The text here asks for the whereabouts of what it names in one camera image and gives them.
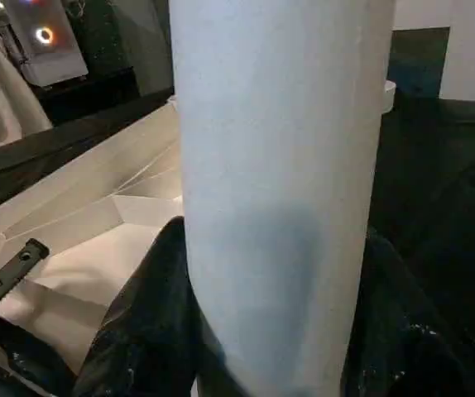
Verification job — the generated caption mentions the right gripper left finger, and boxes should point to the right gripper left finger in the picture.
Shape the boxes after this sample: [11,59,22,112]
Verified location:
[74,217,222,397]

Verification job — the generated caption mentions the grey curtain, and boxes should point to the grey curtain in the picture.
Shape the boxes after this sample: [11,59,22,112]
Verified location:
[71,0,177,97]

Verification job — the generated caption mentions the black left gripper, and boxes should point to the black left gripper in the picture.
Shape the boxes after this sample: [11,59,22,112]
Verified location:
[0,237,85,397]

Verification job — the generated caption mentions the beige cloth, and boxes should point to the beige cloth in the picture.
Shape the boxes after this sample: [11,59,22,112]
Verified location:
[0,35,53,149]

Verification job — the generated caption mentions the white plastic table top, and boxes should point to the white plastic table top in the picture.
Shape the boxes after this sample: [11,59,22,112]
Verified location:
[0,80,398,373]

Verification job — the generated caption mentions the white computer case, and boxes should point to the white computer case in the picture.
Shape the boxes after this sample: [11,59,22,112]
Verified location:
[3,0,89,88]

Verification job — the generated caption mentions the white plastic table leg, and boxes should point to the white plastic table leg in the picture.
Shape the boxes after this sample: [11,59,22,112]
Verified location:
[167,0,396,397]

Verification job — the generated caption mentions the black work mat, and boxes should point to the black work mat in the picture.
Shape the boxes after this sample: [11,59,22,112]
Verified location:
[0,86,475,397]

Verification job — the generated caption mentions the dark side cabinet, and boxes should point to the dark side cabinet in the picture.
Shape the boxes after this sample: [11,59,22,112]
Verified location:
[34,65,139,125]

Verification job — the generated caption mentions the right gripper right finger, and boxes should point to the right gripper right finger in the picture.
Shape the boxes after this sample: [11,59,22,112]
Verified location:
[340,229,475,397]

